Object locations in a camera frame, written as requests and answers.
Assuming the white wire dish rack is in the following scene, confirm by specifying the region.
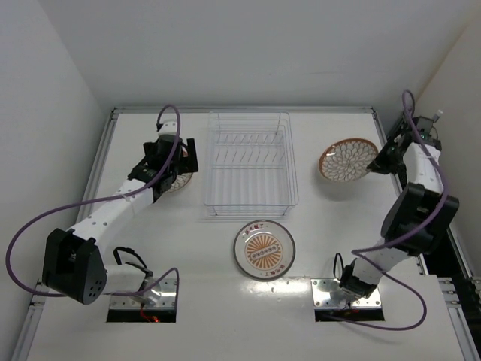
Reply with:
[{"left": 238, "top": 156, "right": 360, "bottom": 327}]
[{"left": 204, "top": 111, "right": 298, "bottom": 218}]

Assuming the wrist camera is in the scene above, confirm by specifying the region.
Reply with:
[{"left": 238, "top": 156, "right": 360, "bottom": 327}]
[
  {"left": 157, "top": 120, "right": 178, "bottom": 137},
  {"left": 413, "top": 116, "right": 434, "bottom": 141}
]

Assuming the black cable white plug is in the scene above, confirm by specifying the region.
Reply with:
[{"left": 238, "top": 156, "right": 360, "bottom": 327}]
[{"left": 432, "top": 110, "right": 443, "bottom": 123}]

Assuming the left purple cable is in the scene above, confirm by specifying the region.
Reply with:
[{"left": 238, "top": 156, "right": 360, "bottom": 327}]
[{"left": 4, "top": 104, "right": 184, "bottom": 298}]

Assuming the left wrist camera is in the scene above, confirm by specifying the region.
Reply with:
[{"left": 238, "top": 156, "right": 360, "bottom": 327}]
[{"left": 157, "top": 120, "right": 178, "bottom": 137}]

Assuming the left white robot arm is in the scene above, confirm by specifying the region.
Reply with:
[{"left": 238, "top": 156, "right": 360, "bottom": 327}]
[{"left": 42, "top": 120, "right": 198, "bottom": 305}]

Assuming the glass plate orange sunburst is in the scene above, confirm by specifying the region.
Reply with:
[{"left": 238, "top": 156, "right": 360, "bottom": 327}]
[{"left": 233, "top": 220, "right": 296, "bottom": 281}]

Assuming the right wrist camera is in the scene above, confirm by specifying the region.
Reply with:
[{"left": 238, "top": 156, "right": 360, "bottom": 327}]
[{"left": 413, "top": 116, "right": 434, "bottom": 141}]

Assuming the flower pattern plate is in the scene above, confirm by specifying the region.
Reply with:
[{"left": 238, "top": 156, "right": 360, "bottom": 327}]
[
  {"left": 165, "top": 144, "right": 195, "bottom": 193},
  {"left": 318, "top": 138, "right": 379, "bottom": 183}
]

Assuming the metal base plate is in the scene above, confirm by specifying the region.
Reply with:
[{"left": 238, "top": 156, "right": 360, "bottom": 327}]
[
  {"left": 109, "top": 278, "right": 178, "bottom": 311},
  {"left": 310, "top": 278, "right": 382, "bottom": 311}
]

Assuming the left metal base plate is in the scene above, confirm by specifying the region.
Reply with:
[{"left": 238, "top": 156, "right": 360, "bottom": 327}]
[{"left": 109, "top": 278, "right": 178, "bottom": 311}]

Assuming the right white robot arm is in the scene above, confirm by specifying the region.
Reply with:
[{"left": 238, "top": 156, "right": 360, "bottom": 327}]
[{"left": 340, "top": 117, "right": 459, "bottom": 300}]

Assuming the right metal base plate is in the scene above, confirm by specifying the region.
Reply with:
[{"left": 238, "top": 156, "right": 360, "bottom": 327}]
[{"left": 310, "top": 278, "right": 382, "bottom": 311}]

